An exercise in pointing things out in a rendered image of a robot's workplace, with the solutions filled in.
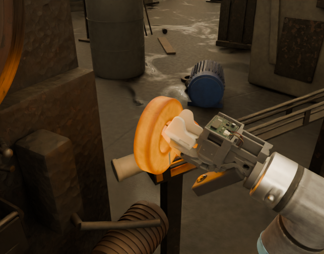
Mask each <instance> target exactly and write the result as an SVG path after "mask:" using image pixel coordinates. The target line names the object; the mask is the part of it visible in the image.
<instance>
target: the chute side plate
mask: <svg viewBox="0 0 324 254"><path fill-rule="evenodd" d="M17 243H20V246H21V248H22V251H23V252H24V251H25V250H26V249H27V248H28V247H29V245H28V242H27V239H26V236H25V233H24V230H23V227H22V224H21V221H20V218H19V217H16V218H15V219H14V220H12V221H11V222H10V223H9V224H7V225H6V226H5V227H3V228H2V229H1V230H0V254H6V253H7V252H8V251H9V250H10V249H11V248H13V247H14V246H15V245H16V244H17Z"/></svg>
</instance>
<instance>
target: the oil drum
mask: <svg viewBox="0 0 324 254"><path fill-rule="evenodd" d="M85 4H86V13H87V17H86V19H87V21H88V30H89V38H90V47H91V56H92V64H93V71H94V74H95V75H97V76H99V77H101V78H105V79H113V80H120V79H129V78H133V77H136V76H139V75H141V74H142V73H143V72H144V71H145V42H144V8H143V0H85Z"/></svg>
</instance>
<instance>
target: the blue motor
mask: <svg viewBox="0 0 324 254"><path fill-rule="evenodd" d="M224 90H225V72H224V69H222V66H220V64H218V63H217V62H215V61H214V60H213V61H212V60H208V59H207V60H203V61H200V62H199V63H197V65H195V66H194V67H193V68H192V70H191V73H190V77H189V81H188V96H189V97H188V101H187V105H188V106H199V107H203V108H209V107H215V108H222V106H223V94H224Z"/></svg>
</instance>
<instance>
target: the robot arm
mask: <svg viewBox="0 0 324 254"><path fill-rule="evenodd" d="M223 117H225V118H227V119H229V120H231V121H233V122H235V123H236V124H234V123H231V122H229V121H227V120H225V119H224V118H223ZM243 127H244V124H242V123H240V122H238V121H236V120H234V119H232V118H230V117H229V116H227V115H225V114H223V113H221V112H219V113H218V115H215V116H214V117H213V118H212V120H211V121H210V122H209V123H208V124H207V125H206V126H205V127H204V129H203V128H202V127H200V126H198V125H197V124H195V122H194V119H193V113H192V112H191V111H190V110H188V109H184V110H183V111H182V112H181V113H180V115H179V116H176V117H175V118H174V119H173V120H172V121H169V122H168V123H167V124H166V125H165V127H164V129H163V131H162V136H163V137H164V139H165V140H166V141H167V142H168V143H169V146H170V147H171V148H172V149H173V150H174V152H175V153H176V154H177V155H178V156H179V157H180V158H182V159H183V160H185V161H186V162H188V163H190V164H193V165H195V166H196V167H197V168H199V167H200V168H202V169H204V170H207V171H208V173H205V174H203V175H201V176H199V177H198V179H197V180H196V182H195V184H194V185H193V186H192V190H193V192H194V193H195V194H196V196H198V197H200V196H203V195H206V194H208V193H211V192H214V191H216V190H219V189H221V188H224V187H227V186H229V185H232V184H234V183H237V182H240V181H242V180H244V178H245V177H247V178H246V180H245V182H244V184H243V186H244V187H245V188H247V189H251V191H250V193H249V195H250V196H251V197H252V198H254V199H256V200H257V201H259V202H261V203H262V204H264V205H266V206H267V207H269V208H271V209H272V210H273V211H275V212H277V213H278V215H277V216H276V217H275V219H274V220H273V221H272V222H271V223H270V225H269V226H268V227H267V228H266V229H265V230H264V231H262V232H261V234H260V237H259V238H258V241H257V250H258V253H259V254H319V253H320V252H321V251H323V250H324V178H323V177H321V176H319V175H318V174H316V173H314V172H312V171H310V170H308V169H306V168H304V167H303V166H301V165H299V164H298V163H296V162H294V161H292V160H290V159H288V158H286V157H285V156H283V155H281V154H279V153H277V152H274V153H272V155H271V156H270V157H269V152H270V150H271V149H272V147H273V145H271V144H269V143H268V142H266V141H264V140H262V139H260V138H258V137H256V136H254V135H252V134H251V133H249V132H247V131H245V130H243ZM195 144H198V145H197V147H196V148H193V146H194V145H195Z"/></svg>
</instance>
